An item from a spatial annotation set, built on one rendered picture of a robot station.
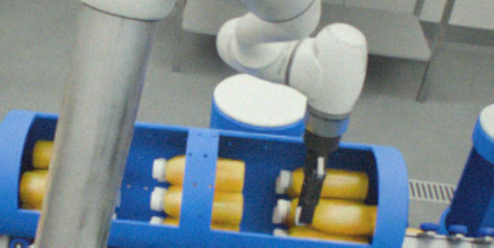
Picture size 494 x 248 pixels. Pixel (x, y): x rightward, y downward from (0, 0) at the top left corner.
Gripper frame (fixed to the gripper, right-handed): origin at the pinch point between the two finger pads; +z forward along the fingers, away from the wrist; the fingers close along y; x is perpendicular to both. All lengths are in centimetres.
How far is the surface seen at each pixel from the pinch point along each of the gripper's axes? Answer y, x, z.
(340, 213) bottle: -1.5, -7.2, 0.5
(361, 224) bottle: -2.7, -12.0, 1.8
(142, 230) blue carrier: -8.6, 34.3, 4.3
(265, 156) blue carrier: 19.0, 8.2, 2.6
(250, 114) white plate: 48, 11, 10
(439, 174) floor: 169, -101, 114
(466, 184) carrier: 68, -66, 42
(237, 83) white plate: 64, 15, 10
